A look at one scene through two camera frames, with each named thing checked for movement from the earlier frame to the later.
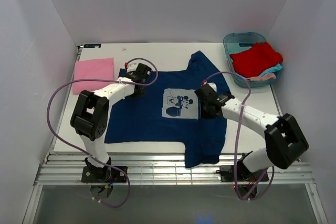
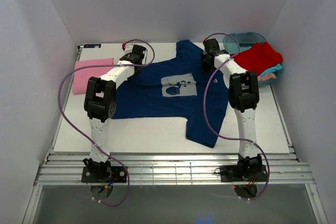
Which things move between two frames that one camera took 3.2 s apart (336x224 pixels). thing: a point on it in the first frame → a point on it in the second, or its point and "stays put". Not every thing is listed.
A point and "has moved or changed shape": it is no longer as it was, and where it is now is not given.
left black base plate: [103, 174] stays put
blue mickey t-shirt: [170, 113] has moved or changed shape
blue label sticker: [96, 45] stays put
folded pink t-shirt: [97, 68] stays put
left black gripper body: [138, 93] → [140, 70]
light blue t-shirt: [271, 70] stays put
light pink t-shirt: [263, 77] stays put
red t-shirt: [252, 62] stays put
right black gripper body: [205, 113] → [205, 65]
